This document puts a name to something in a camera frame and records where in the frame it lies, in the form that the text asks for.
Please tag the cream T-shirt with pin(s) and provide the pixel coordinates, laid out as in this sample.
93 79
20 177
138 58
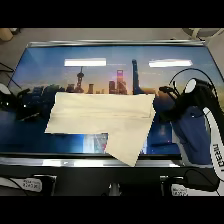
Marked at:
100 113

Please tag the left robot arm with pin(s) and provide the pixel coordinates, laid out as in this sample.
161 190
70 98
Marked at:
13 100

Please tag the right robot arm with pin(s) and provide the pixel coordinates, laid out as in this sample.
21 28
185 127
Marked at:
196 96

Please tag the blue garment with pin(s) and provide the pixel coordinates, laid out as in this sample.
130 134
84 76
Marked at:
193 136

